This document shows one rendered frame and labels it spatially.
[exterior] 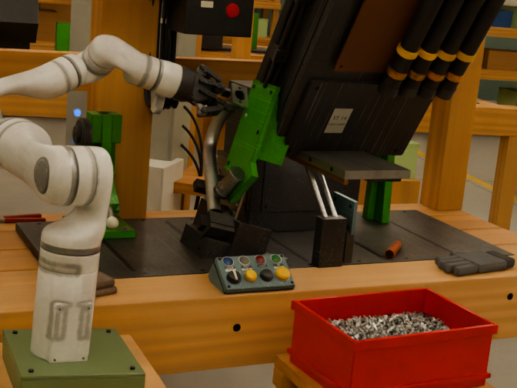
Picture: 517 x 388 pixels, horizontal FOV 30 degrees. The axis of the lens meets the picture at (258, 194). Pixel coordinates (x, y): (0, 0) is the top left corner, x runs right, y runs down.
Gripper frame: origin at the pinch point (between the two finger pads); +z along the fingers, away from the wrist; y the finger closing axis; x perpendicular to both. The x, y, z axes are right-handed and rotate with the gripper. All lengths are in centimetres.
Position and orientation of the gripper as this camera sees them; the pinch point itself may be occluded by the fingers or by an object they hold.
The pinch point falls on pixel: (230, 100)
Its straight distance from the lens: 215.1
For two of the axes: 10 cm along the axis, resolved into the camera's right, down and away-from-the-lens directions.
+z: 8.4, 2.4, 4.8
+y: -0.5, -8.5, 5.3
